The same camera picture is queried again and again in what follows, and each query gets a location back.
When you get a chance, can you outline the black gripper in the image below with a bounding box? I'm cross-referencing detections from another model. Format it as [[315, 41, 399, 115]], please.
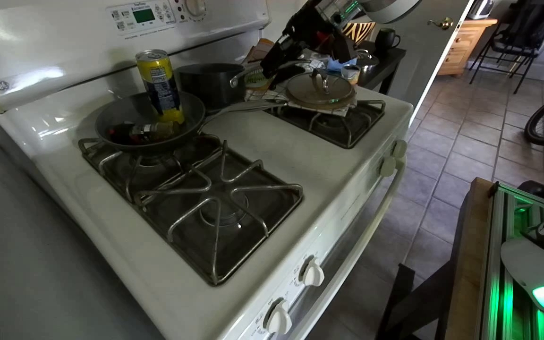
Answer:
[[259, 0, 355, 83]]

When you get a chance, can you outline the grey saucepan with long handle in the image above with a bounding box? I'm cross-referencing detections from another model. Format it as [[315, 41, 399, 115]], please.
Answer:
[[178, 56, 306, 111]]

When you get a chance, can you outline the white robot base link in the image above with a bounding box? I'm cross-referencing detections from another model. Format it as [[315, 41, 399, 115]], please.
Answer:
[[499, 205, 544, 324]]

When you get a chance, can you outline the glass pot lid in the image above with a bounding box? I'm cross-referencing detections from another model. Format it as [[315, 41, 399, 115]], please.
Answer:
[[283, 69, 357, 109]]

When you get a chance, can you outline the white gas stove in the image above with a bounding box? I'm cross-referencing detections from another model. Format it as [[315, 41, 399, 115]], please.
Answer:
[[0, 0, 416, 340]]

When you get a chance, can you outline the white stove knob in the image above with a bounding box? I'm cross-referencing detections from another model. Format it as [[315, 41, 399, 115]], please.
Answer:
[[376, 153, 400, 179], [389, 137, 410, 160], [297, 255, 327, 289], [263, 296, 295, 338]]

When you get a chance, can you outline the stove control panel with display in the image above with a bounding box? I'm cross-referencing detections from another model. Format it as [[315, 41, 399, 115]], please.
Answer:
[[106, 0, 210, 34]]

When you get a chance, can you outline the orange item on tray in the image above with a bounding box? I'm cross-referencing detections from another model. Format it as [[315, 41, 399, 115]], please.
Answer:
[[240, 35, 287, 98]]

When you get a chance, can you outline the blue packet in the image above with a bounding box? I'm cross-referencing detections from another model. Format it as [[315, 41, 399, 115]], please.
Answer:
[[317, 54, 361, 71]]

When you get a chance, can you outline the glass jar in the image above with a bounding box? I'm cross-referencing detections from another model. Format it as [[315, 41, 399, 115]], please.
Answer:
[[348, 47, 380, 81]]

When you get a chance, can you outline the zebra pattern basket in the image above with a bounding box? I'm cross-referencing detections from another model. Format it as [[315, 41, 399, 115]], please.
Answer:
[[340, 17, 382, 51]]

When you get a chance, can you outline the black double burner grate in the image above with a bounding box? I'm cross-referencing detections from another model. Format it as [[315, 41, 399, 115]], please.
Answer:
[[264, 96, 387, 151], [77, 130, 306, 289]]

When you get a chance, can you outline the black mug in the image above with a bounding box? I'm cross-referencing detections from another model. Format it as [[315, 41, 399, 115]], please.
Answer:
[[374, 26, 404, 60]]

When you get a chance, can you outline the black side table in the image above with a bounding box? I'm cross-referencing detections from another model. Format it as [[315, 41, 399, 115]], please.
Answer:
[[321, 39, 408, 96]]

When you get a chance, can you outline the yellow oil bottle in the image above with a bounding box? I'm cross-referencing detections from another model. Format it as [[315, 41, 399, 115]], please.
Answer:
[[134, 47, 187, 128]]

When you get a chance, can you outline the white door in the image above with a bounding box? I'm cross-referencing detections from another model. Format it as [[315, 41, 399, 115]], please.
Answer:
[[372, 0, 476, 126]]

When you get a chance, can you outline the brass door knob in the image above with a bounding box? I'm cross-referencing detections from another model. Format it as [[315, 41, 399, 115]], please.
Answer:
[[427, 15, 457, 32]]

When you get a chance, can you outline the dark frying pan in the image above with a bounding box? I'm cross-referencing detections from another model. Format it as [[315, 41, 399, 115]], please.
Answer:
[[93, 90, 289, 153]]

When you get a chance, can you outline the wooden cabinet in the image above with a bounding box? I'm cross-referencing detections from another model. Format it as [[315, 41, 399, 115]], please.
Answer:
[[438, 17, 501, 79]]

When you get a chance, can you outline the black metal chair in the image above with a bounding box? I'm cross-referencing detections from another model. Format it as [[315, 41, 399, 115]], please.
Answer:
[[468, 0, 544, 96]]

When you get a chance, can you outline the wooden board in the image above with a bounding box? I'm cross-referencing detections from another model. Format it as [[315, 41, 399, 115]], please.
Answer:
[[442, 175, 501, 340]]

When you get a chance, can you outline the white oven door handle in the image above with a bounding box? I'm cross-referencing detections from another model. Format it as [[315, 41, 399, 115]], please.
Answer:
[[281, 160, 406, 340]]

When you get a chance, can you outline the aluminium mount frame green lit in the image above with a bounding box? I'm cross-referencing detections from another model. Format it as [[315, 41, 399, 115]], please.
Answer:
[[480, 181, 544, 340]]

